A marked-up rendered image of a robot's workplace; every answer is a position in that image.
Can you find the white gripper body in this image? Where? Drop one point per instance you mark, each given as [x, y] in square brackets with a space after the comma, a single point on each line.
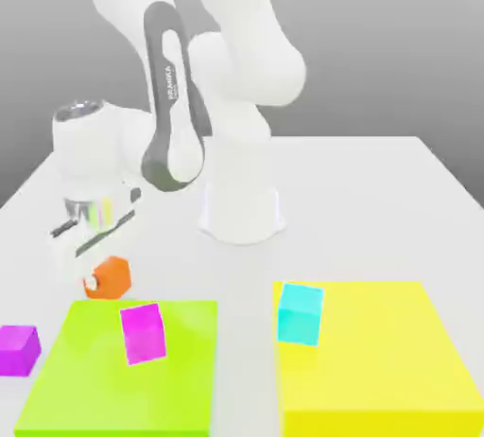
[94, 251]

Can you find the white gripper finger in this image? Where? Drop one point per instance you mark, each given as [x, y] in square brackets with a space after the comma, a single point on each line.
[91, 284]

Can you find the small orange cube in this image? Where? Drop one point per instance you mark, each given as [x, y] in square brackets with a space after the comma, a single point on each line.
[113, 278]

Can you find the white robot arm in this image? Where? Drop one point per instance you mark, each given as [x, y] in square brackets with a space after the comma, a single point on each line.
[242, 66]

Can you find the small magenta cube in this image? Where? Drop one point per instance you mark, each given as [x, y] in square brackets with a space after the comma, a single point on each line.
[143, 335]

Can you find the small purple cube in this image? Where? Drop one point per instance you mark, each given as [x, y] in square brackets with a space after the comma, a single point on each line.
[17, 350]

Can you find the small cyan cube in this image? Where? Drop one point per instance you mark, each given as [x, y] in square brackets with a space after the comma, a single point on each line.
[300, 316]

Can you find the large lime green box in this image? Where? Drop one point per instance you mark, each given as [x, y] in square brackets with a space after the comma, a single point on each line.
[90, 388]

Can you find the large yellow box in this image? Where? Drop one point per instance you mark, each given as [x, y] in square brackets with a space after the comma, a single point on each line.
[378, 353]

